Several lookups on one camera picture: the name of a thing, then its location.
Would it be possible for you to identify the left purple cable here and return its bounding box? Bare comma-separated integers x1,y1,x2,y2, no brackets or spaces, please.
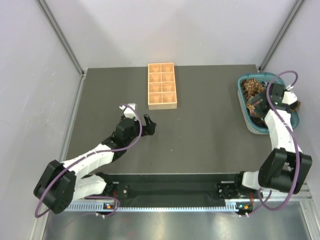
34,103,143,219

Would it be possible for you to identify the grey slotted cable duct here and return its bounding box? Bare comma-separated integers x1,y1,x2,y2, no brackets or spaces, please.
65,199,252,213

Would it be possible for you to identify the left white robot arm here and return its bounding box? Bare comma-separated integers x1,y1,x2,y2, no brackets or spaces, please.
33,114,157,214

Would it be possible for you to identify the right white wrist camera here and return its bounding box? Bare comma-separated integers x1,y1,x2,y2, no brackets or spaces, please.
282,85,298,105

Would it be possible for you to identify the teal plastic basket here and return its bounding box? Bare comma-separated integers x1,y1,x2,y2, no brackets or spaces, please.
237,72,300,135

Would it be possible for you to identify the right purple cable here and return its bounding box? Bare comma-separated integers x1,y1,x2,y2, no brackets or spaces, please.
257,70,304,211

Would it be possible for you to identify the purple cable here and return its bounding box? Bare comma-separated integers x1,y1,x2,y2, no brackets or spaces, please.
257,70,304,211
34,103,143,219

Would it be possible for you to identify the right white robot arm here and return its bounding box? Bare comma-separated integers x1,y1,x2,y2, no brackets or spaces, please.
233,83,313,198

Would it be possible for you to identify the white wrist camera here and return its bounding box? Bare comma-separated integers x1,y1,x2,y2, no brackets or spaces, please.
282,85,298,105
119,103,137,119

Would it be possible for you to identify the wooden eight-compartment box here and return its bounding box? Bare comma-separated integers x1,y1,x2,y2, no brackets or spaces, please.
147,62,178,110

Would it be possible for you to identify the colourful banana print tie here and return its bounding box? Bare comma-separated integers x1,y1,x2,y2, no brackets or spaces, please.
246,100,263,118

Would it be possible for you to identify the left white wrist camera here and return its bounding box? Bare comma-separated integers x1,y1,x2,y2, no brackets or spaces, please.
119,103,137,119

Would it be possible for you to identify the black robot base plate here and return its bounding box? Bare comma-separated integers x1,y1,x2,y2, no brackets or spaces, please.
92,172,258,206

